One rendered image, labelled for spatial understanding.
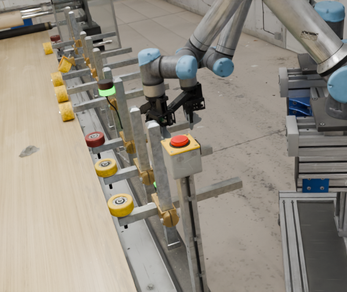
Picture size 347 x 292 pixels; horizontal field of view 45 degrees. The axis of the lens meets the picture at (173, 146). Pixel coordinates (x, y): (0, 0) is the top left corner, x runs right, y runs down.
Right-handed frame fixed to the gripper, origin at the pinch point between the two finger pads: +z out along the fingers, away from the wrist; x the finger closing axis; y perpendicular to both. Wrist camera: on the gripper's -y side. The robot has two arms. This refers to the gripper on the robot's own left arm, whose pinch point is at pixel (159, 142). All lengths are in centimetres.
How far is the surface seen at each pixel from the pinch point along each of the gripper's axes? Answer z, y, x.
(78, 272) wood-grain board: 3, 34, -53
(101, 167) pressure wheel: 2.3, -5.4, -22.8
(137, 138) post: -7.1, 2.9, -10.6
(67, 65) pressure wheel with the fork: -1, -121, 21
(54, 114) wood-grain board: 3, -68, -13
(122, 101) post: -11.7, -20.3, -1.1
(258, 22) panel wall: 71, -271, 361
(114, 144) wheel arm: 8.1, -26.4, -5.4
